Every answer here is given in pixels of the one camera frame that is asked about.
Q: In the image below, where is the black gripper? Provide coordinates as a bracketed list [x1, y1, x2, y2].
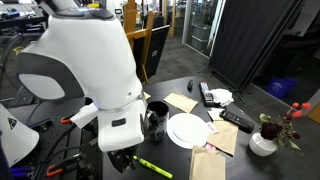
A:
[108, 146, 138, 174]

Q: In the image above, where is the green highlighter pen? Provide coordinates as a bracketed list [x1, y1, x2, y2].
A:
[132, 154, 174, 180]

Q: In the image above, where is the black speckled mug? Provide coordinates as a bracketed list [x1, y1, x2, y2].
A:
[145, 100, 170, 143]

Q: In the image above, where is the black perforated mounting table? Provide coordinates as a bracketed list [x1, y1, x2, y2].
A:
[8, 96, 101, 180]

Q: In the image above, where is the orange black clamp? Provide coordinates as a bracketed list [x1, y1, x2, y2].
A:
[45, 153, 84, 178]
[60, 115, 74, 125]

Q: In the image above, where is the white rimmed plate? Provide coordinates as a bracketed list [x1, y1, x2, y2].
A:
[166, 112, 211, 150]

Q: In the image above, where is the tan paper envelope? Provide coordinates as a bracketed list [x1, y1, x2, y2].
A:
[163, 91, 199, 114]

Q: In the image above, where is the brown paper bag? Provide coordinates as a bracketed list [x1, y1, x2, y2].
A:
[206, 120, 239, 158]
[188, 145, 227, 180]

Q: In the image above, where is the pink packet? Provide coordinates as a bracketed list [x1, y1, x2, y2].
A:
[204, 143, 219, 154]
[206, 121, 220, 135]

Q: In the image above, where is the white paper slip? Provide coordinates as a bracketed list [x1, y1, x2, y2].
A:
[207, 107, 226, 122]

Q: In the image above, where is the grey button remote control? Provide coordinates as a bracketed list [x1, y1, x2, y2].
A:
[199, 81, 216, 108]

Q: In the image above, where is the large black monitor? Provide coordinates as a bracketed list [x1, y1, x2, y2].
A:
[132, 24, 171, 81]

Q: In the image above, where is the black keyboard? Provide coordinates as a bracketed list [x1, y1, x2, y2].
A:
[8, 85, 36, 108]

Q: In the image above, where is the crumpled white tissue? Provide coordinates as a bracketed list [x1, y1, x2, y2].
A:
[209, 88, 235, 108]

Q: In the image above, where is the black remote control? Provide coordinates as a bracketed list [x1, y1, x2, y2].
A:
[219, 109, 255, 135]

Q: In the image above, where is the grey storage crate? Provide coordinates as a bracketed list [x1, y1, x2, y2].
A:
[190, 34, 210, 54]
[193, 23, 213, 40]

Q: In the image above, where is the wooden easel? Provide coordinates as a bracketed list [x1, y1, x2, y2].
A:
[122, 0, 156, 84]

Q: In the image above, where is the dark red rose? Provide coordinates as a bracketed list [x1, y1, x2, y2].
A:
[259, 113, 304, 156]

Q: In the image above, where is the black folding divider screen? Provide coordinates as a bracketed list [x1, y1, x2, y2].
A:
[208, 0, 306, 91]

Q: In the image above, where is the blue bin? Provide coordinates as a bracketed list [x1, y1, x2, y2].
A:
[265, 76, 298, 100]

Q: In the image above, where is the orange berry sprig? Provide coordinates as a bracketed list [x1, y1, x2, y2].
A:
[284, 101, 313, 123]

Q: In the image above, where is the small black bracket block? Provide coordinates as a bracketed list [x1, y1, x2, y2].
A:
[28, 117, 54, 133]

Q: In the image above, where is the wooden post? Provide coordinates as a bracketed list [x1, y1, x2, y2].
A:
[162, 0, 177, 37]

